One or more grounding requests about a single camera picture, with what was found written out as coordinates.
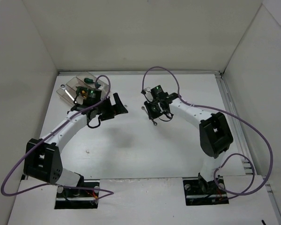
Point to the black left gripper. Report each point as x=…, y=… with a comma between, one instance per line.
x=110, y=108

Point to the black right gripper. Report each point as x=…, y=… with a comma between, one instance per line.
x=153, y=108

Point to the small silver ratchet wrench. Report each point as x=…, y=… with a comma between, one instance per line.
x=144, y=109

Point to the yellow black cutting pliers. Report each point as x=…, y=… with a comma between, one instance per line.
x=84, y=94

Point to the green stubby flathead screwdriver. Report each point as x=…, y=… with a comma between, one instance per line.
x=88, y=80

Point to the large silver ratchet wrench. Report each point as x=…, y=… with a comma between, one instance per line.
x=66, y=95

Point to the green handled pliers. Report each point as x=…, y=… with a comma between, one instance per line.
x=79, y=90

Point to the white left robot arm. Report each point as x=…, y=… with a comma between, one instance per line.
x=43, y=161

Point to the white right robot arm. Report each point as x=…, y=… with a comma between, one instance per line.
x=214, y=132

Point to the clear three-compartment container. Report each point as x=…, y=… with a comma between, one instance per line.
x=90, y=88

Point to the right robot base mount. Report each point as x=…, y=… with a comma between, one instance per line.
x=199, y=192

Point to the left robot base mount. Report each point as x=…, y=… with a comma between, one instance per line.
x=75, y=199

